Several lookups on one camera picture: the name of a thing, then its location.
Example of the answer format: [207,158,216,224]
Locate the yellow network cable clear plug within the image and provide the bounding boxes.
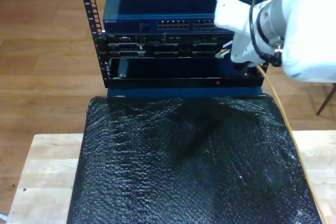
[215,49,329,224]

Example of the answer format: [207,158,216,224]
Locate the black rack tray red dot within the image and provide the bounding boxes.
[103,56,266,90]

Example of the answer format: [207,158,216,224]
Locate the black rack server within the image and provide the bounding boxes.
[103,33,237,58]

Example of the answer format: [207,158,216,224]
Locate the dark blue flat rack unit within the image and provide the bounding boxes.
[107,85,266,99]

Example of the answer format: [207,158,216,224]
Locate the black textured bubble mat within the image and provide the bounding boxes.
[67,94,323,224]

